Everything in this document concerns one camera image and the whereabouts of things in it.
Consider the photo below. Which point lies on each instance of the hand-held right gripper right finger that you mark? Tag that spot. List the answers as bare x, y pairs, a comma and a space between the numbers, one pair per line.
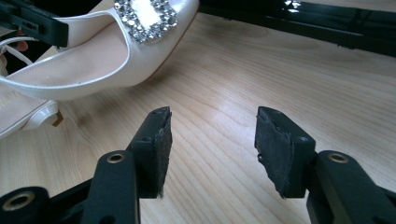
280, 155

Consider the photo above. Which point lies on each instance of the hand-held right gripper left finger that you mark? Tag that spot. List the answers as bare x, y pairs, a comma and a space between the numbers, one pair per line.
152, 155

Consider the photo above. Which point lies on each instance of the white heeled shoe with buckle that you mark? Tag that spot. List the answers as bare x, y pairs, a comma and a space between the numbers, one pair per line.
93, 56
18, 112

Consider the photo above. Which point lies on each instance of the red and black shoe rack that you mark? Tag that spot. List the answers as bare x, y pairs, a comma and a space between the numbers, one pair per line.
311, 28

